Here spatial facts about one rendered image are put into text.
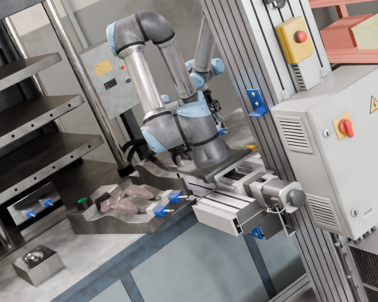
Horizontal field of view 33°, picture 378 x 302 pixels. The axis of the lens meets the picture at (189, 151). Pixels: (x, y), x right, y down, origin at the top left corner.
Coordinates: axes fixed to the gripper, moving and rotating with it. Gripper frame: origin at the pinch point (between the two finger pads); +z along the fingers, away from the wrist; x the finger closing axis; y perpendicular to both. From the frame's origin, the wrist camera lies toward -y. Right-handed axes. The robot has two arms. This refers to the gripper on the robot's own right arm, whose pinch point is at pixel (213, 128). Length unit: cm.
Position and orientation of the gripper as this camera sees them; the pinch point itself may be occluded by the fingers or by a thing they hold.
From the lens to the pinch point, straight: 310.4
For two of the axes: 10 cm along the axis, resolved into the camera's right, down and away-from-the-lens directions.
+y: 5.6, 0.5, -8.3
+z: 3.8, 8.8, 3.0
